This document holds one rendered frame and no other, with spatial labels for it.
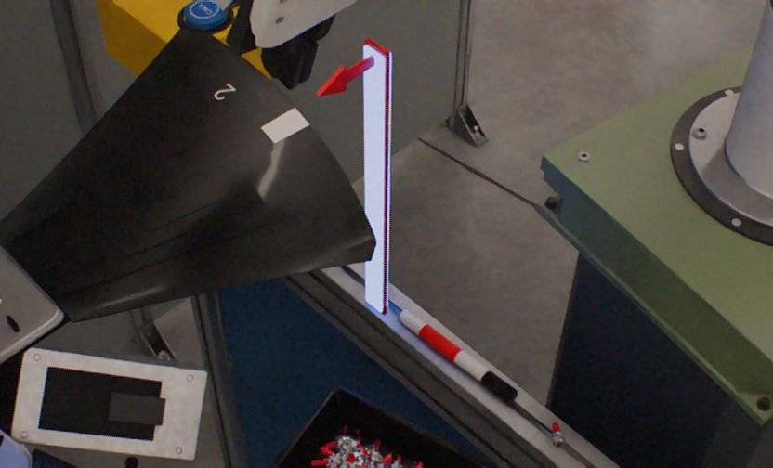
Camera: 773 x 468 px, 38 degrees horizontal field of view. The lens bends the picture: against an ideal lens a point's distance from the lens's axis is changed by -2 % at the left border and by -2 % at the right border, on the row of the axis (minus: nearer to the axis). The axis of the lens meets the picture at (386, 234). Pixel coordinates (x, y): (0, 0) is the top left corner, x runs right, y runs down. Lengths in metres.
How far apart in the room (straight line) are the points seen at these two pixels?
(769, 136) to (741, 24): 1.95
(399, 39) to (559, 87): 0.59
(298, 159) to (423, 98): 1.57
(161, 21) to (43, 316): 0.45
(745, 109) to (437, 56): 1.36
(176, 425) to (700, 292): 0.45
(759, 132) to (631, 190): 0.13
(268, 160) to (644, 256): 0.37
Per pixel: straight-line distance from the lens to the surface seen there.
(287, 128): 0.83
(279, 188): 0.80
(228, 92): 0.84
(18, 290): 0.77
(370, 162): 0.97
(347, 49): 2.10
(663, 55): 2.82
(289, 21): 0.66
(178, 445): 0.91
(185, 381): 0.91
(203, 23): 1.10
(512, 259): 2.30
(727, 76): 1.20
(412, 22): 2.21
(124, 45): 1.19
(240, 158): 0.81
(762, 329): 0.98
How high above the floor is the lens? 1.76
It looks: 49 degrees down
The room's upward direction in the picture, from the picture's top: 1 degrees clockwise
